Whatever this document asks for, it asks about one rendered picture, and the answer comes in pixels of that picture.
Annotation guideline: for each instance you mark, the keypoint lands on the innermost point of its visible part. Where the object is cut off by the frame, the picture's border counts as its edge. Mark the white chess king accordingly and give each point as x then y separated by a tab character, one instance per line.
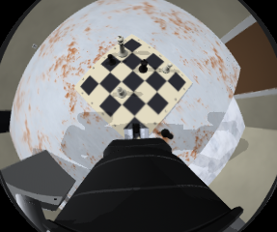
122	52

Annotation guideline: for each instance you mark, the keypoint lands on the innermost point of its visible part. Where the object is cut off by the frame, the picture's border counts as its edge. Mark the white bishop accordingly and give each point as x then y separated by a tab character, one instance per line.
121	92

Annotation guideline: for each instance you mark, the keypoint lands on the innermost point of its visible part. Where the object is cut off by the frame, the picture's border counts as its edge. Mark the chessboard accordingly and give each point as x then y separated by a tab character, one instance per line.
149	96

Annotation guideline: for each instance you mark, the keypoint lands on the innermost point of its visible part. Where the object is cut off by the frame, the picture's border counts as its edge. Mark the white pawn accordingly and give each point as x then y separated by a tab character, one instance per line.
167	68

